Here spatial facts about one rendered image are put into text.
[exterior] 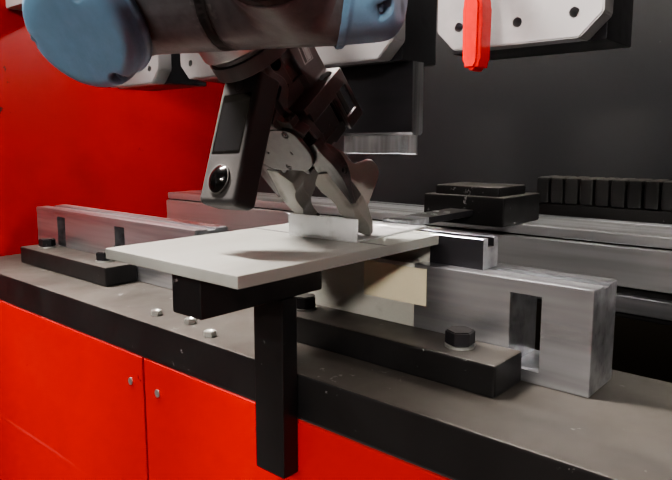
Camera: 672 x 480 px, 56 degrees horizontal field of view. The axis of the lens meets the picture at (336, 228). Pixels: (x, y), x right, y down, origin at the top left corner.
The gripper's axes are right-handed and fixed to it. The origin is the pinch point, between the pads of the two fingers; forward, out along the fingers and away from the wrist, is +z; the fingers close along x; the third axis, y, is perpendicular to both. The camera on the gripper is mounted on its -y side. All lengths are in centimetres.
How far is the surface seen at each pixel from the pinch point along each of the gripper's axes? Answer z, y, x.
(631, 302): 28.4, 17.2, -19.4
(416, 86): -5.2, 15.8, -3.5
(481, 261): 7.0, 3.7, -12.3
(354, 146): -0.4, 11.9, 4.9
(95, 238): 10, -1, 59
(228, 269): -11.2, -14.2, -5.2
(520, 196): 19.1, 24.6, -5.0
